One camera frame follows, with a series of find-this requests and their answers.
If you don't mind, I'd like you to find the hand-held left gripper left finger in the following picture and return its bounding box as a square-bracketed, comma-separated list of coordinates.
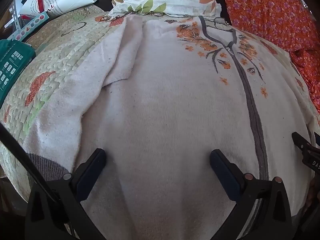
[25, 148, 107, 240]

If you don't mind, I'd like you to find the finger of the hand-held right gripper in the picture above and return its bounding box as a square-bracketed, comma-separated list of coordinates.
[291, 131, 313, 157]

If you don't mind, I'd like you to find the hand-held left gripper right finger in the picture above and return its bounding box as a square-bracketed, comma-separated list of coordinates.
[209, 149, 293, 240]

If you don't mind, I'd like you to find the quilted bedspread with hearts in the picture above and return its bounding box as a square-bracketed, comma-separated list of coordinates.
[0, 4, 320, 205]

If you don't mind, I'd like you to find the orange floral cloth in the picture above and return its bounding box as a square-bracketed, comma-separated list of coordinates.
[215, 0, 320, 107]

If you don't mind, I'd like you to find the green plastic package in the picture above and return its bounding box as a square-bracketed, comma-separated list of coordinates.
[0, 39, 36, 107]

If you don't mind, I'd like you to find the teal box with coloured shapes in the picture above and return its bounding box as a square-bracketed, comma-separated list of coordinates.
[7, 12, 50, 42]

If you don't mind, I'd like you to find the black cable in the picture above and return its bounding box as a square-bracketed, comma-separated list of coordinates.
[0, 124, 58, 204]

